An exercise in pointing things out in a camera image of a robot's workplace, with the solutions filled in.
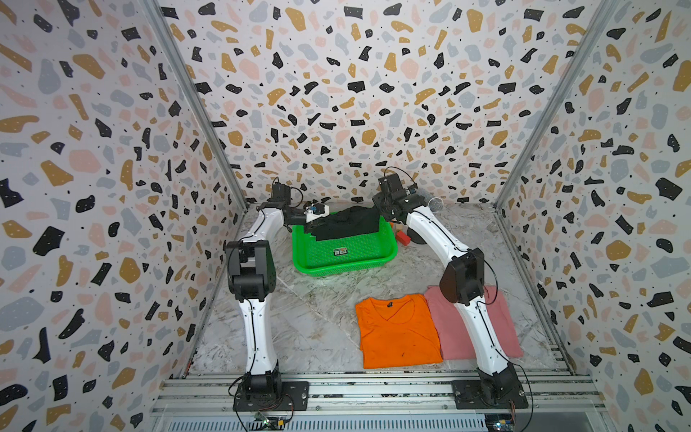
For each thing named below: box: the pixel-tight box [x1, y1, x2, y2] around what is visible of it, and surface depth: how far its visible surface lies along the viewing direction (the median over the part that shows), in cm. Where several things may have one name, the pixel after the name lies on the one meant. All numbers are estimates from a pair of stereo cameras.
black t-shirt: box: [304, 205, 380, 242], surface depth 96 cm
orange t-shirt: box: [355, 293, 444, 369], surface depth 87 cm
